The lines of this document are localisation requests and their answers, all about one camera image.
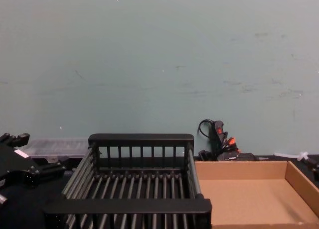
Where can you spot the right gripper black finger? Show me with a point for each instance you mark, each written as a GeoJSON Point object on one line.
{"type": "Point", "coordinates": [314, 168]}

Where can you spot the clear plastic case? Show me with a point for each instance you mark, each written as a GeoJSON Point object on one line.
{"type": "Point", "coordinates": [57, 147]}

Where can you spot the black rack with steel bars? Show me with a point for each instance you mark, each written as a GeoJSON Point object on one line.
{"type": "Point", "coordinates": [129, 206]}

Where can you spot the shallow brown cardboard tray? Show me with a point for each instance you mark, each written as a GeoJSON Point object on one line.
{"type": "Point", "coordinates": [249, 201]}

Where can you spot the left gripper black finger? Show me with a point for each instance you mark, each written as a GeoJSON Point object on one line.
{"type": "Point", "coordinates": [47, 169]}
{"type": "Point", "coordinates": [17, 139]}

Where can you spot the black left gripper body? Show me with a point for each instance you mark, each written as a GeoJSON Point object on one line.
{"type": "Point", "coordinates": [12, 164]}

